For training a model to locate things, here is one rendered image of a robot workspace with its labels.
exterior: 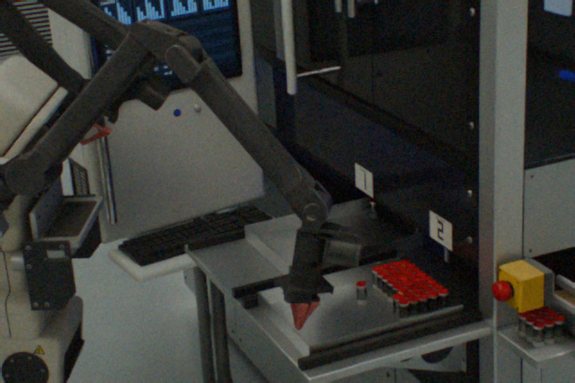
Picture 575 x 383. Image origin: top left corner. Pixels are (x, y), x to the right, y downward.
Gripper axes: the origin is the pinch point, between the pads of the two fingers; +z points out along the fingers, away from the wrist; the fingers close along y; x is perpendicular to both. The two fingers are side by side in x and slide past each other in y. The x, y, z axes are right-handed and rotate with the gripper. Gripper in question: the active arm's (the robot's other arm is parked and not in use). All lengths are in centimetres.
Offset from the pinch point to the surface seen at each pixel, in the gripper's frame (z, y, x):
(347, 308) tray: 1.8, 15.6, 8.4
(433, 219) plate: -17.1, 33.5, 9.2
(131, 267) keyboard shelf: 17, -11, 68
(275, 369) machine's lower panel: 72, 51, 102
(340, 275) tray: -0.9, 18.7, 18.5
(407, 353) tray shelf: 1.5, 18.1, -12.1
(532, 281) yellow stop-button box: -17.3, 35.6, -22.1
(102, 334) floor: 98, 21, 183
